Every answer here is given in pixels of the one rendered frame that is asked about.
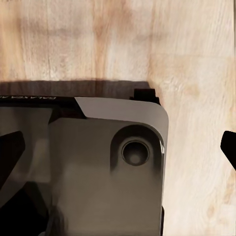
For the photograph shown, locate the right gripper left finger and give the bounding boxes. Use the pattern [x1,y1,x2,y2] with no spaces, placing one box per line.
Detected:
[0,131,26,190]

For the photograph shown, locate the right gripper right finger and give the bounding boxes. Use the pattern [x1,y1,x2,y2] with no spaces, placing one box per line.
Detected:
[220,131,236,170]

